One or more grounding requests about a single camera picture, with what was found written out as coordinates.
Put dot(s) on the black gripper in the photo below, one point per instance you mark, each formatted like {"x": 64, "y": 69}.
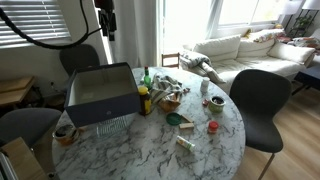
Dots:
{"x": 107, "y": 18}

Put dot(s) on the dark blue cardboard box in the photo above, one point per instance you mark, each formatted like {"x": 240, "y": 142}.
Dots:
{"x": 100, "y": 93}

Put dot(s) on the clear plastic box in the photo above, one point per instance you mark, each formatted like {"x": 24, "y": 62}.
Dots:
{"x": 109, "y": 127}

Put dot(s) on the white curtain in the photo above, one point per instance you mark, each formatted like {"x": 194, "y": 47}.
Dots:
{"x": 137, "y": 38}

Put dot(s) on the grey chair behind table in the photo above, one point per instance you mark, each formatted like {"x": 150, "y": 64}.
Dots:
{"x": 81, "y": 56}

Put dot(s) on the green glass bottle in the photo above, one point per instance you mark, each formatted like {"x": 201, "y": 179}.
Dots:
{"x": 147, "y": 79}

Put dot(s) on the wooden chair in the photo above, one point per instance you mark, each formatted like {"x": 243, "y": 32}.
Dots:
{"x": 170, "y": 60}

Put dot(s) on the brown jar yellow lid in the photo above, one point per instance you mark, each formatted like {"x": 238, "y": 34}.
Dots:
{"x": 145, "y": 100}

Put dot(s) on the folded grey blanket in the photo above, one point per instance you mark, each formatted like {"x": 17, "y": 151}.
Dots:
{"x": 199, "y": 64}

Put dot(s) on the white pill bottle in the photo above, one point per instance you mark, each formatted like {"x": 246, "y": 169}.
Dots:
{"x": 204, "y": 84}

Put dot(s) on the wooden side shelf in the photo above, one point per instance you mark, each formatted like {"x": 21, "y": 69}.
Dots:
{"x": 14, "y": 91}

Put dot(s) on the green round lid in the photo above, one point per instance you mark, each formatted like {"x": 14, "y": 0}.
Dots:
{"x": 173, "y": 118}

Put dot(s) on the white sofa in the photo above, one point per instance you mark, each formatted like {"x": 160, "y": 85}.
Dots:
{"x": 232, "y": 54}

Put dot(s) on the grey chair left front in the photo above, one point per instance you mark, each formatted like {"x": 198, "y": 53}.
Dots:
{"x": 28, "y": 123}

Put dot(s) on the small wooden block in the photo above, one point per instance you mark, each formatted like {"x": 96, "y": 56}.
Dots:
{"x": 186, "y": 125}

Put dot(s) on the green tin can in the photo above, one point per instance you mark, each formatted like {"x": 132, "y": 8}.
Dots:
{"x": 216, "y": 104}

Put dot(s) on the white green tube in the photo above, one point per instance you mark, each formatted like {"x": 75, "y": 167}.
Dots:
{"x": 185, "y": 143}

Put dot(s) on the small red capped jar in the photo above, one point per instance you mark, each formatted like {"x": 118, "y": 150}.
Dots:
{"x": 213, "y": 127}

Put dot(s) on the dark grey dining chair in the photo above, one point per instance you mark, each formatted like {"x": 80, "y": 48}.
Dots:
{"x": 259, "y": 95}

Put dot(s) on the black coffee table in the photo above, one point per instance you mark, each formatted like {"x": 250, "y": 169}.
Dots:
{"x": 309, "y": 78}

